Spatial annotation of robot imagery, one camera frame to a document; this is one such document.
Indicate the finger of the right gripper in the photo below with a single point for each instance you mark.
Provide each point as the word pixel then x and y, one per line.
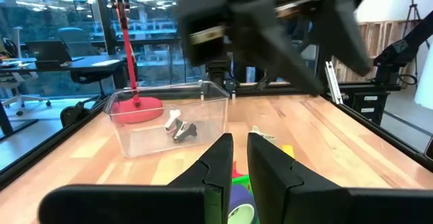
pixel 345 31
pixel 270 44

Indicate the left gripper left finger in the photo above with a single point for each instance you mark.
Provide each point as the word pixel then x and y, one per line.
pixel 216 170

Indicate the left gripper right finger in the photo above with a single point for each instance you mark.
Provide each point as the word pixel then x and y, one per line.
pixel 270 183

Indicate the red staple remover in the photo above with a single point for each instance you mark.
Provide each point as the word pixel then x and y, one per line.
pixel 236 172

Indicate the small green stapler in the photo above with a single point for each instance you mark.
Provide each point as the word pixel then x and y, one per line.
pixel 242 180

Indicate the purple tape roll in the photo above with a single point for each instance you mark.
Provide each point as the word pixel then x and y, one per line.
pixel 242 197

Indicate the small yellow stapler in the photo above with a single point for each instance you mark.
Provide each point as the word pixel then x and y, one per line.
pixel 288 150

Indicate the black staple remover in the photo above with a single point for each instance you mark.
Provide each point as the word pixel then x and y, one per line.
pixel 186 132

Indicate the pale pink staple remover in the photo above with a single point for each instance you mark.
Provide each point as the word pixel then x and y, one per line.
pixel 172 117

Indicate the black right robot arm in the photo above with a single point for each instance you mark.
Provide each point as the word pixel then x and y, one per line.
pixel 216 73

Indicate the wooden crate shelf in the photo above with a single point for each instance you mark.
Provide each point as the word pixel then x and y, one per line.
pixel 372 38

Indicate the black tripod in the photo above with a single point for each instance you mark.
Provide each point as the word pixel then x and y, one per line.
pixel 412 0

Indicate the clear plastic container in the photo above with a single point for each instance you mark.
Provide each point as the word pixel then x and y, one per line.
pixel 142 142

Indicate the black labelled box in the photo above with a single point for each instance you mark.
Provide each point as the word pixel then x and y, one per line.
pixel 368 107

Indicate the red desk lamp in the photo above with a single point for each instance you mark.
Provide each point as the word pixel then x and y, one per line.
pixel 138 110

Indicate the black office desk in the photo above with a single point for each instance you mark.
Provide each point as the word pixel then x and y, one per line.
pixel 84 63

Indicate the dark office chair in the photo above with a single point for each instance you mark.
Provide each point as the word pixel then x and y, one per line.
pixel 76 38

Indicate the black clamp knob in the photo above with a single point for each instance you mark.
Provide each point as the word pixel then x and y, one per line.
pixel 72 115

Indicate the black laptop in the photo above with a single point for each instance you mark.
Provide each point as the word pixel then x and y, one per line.
pixel 47 53

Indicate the white office chair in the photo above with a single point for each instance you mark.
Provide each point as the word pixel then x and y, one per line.
pixel 21 99

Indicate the silver corner bracket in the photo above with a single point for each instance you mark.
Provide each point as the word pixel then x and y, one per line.
pixel 333 82

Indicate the black table-level camera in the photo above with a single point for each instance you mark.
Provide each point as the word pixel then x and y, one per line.
pixel 430 149

